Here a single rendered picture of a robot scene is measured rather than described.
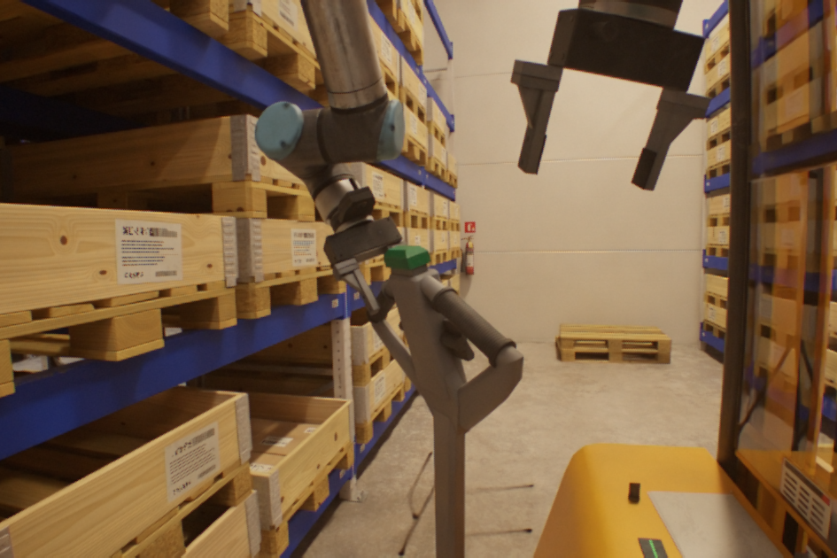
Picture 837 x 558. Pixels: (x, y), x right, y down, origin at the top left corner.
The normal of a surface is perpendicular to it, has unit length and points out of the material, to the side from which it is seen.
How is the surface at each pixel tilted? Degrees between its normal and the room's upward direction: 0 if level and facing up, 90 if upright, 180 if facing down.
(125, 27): 90
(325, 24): 130
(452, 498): 90
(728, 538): 0
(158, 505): 90
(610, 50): 113
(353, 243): 62
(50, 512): 90
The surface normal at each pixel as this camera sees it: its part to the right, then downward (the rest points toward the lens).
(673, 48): 0.10, 0.47
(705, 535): -0.02, -1.00
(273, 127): -0.32, -0.14
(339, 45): 0.06, 0.69
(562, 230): -0.23, 0.09
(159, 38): 0.97, 0.00
